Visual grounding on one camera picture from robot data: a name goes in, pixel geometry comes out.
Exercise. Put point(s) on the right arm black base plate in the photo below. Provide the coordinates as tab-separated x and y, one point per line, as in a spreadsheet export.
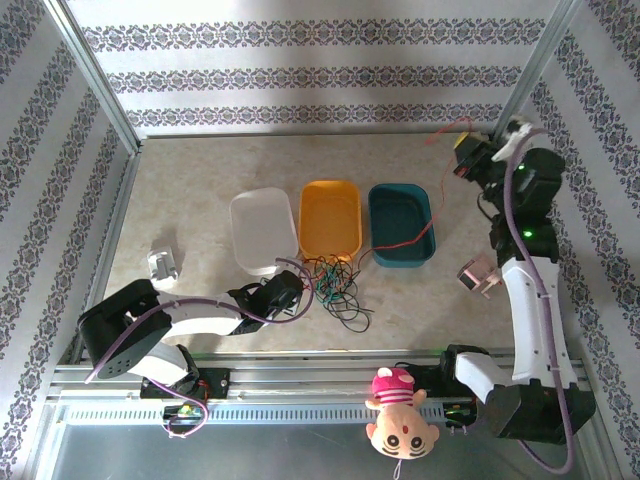
425	375

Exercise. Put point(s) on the aluminium back rail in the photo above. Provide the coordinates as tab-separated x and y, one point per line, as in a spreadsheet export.
300	134

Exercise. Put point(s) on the aluminium corner post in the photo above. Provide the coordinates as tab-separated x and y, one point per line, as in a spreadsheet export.
540	60
95	80

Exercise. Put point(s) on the small controller board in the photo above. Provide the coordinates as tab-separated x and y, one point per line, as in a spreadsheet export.
185	411
457	412

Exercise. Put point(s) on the white plug adapter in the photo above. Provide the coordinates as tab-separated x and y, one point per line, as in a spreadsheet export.
162	267

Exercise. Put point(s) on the left black and white robot arm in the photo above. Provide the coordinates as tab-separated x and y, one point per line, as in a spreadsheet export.
120	325

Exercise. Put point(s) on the orange plastic bin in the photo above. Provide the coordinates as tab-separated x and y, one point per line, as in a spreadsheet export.
330	220

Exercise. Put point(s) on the teal plastic bin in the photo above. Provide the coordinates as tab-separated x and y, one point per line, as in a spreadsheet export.
400	225

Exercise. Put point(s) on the right black and white robot arm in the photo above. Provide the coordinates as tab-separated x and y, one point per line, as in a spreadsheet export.
530	320

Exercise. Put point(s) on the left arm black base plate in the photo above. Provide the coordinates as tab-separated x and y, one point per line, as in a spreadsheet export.
217	382

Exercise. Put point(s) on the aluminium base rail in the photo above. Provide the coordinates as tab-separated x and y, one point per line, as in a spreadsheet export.
300	375

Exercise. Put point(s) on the pink plug adapter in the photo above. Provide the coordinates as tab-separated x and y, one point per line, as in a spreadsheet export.
475	275

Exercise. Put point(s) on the white plastic bin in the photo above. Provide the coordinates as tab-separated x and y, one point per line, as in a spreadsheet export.
260	225

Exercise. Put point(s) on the grey metal tray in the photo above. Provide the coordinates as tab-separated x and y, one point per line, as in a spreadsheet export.
250	450

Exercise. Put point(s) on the plush doll with pink hat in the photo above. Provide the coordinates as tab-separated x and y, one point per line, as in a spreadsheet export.
400	435

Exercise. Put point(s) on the aluminium side rail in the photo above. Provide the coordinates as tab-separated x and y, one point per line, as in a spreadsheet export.
117	215

